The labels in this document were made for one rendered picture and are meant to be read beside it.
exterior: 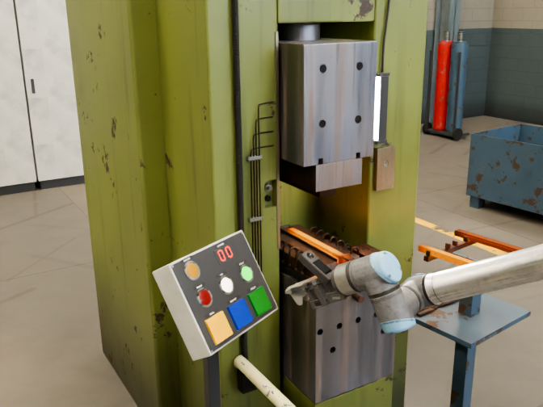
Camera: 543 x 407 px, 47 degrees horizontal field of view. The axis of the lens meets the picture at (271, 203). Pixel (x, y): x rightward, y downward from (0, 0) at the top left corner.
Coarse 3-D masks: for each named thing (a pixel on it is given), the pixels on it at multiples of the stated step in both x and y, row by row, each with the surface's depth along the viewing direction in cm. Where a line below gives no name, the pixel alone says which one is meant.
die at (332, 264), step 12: (300, 228) 261; (288, 240) 248; (300, 240) 247; (324, 240) 247; (300, 252) 238; (324, 252) 233; (348, 252) 235; (300, 264) 231; (336, 264) 227; (312, 276) 224
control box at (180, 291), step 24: (240, 240) 197; (168, 264) 173; (216, 264) 185; (240, 264) 193; (168, 288) 175; (192, 288) 176; (216, 288) 182; (240, 288) 189; (264, 288) 197; (192, 312) 173; (216, 312) 179; (192, 336) 174
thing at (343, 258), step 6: (294, 228) 257; (300, 234) 249; (306, 234) 249; (306, 240) 245; (312, 240) 243; (318, 246) 238; (324, 246) 236; (330, 252) 231; (336, 252) 231; (342, 258) 225; (348, 258) 224; (354, 258) 224
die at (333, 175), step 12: (288, 168) 226; (300, 168) 220; (312, 168) 213; (324, 168) 213; (336, 168) 215; (348, 168) 218; (360, 168) 221; (288, 180) 228; (300, 180) 221; (312, 180) 214; (324, 180) 214; (336, 180) 217; (348, 180) 220; (360, 180) 222
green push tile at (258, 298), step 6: (258, 288) 194; (252, 294) 191; (258, 294) 193; (264, 294) 195; (252, 300) 190; (258, 300) 192; (264, 300) 194; (252, 306) 190; (258, 306) 191; (264, 306) 193; (270, 306) 195; (258, 312) 190; (264, 312) 192
